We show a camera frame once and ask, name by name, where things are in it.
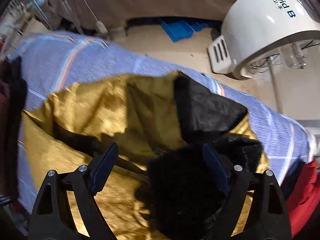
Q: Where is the blue plaid bed sheet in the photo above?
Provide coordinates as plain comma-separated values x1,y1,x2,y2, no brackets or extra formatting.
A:
10,29,313,213

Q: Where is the gold satin padded jacket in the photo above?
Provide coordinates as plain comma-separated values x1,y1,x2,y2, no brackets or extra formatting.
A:
22,72,269,239

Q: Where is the red puffer jacket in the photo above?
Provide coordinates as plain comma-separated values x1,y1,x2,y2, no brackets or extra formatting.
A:
286,160,319,237

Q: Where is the white David B machine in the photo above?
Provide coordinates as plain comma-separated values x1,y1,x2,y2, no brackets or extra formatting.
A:
207,0,319,80

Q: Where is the blue plastic crate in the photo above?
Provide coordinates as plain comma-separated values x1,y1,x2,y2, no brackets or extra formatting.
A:
160,20,213,42

